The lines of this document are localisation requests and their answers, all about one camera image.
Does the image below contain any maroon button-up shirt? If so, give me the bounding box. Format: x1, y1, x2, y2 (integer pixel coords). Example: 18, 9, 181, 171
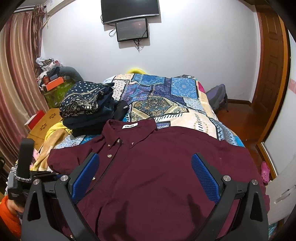
48, 119, 261, 240

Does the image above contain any orange sleeve left forearm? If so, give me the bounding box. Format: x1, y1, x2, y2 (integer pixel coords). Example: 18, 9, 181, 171
1, 195, 21, 240

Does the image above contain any stack of folded dark clothes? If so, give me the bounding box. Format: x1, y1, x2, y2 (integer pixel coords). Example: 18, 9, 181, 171
60, 81, 130, 137

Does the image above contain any person's left hand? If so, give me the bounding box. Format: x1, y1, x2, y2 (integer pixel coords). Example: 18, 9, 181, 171
6, 199, 24, 216

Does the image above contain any white wardrobe door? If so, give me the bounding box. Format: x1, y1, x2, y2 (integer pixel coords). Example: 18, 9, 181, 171
264, 35, 296, 225

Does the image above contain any pink croc shoe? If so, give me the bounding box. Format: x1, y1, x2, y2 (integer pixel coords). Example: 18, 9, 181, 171
260, 162, 270, 184

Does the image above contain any yellow orange fleece blanket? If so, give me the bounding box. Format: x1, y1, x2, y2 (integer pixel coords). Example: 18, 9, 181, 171
30, 121, 72, 171

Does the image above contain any red and white box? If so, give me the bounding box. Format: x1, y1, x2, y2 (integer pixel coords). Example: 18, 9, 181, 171
24, 110, 45, 131

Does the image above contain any wooden laptop bed table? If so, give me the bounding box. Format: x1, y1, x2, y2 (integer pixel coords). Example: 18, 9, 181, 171
27, 108, 62, 151

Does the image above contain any striped red beige curtain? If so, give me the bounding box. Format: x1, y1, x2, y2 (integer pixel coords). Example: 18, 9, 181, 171
1, 4, 49, 165

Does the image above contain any green patterned storage box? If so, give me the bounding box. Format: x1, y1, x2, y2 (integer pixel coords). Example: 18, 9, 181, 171
44, 81, 75, 108

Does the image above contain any orange shoe box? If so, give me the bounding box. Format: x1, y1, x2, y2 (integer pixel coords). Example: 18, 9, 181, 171
45, 77, 64, 91

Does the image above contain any dark grey stuffed cushion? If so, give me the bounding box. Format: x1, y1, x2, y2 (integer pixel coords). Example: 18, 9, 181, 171
59, 66, 84, 82

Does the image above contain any grey purple backpack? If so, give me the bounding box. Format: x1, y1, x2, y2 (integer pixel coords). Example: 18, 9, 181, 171
206, 84, 229, 112

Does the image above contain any brown wooden door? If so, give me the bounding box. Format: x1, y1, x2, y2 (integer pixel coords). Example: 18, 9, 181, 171
251, 4, 290, 142

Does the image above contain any patchwork blue bedspread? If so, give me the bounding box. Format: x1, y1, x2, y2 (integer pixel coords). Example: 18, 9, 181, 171
53, 73, 245, 150

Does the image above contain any yellow round object behind bed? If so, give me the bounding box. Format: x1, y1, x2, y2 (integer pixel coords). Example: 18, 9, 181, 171
127, 68, 146, 74

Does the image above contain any small wall-mounted monitor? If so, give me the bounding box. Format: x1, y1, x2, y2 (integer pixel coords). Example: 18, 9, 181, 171
115, 18, 149, 42

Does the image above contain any wall-mounted black television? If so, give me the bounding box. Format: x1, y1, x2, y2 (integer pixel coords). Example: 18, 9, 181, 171
101, 0, 160, 24

